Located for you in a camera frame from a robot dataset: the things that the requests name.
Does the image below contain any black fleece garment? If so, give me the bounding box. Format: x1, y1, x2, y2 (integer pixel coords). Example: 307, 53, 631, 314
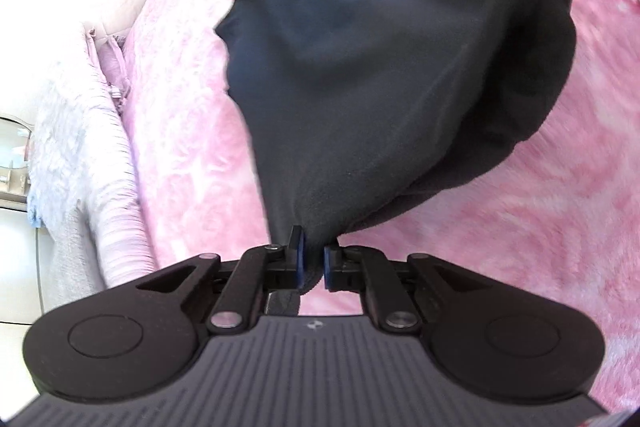
216, 0, 576, 291

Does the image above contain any striped lilac pillow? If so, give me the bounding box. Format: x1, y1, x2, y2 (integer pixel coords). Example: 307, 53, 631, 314
27, 68, 157, 310

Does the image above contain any pink floral bed blanket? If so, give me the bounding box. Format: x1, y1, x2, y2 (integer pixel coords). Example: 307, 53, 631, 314
98, 0, 639, 411

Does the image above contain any white wardrobe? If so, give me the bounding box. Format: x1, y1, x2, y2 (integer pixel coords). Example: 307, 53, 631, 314
1, 210, 51, 395

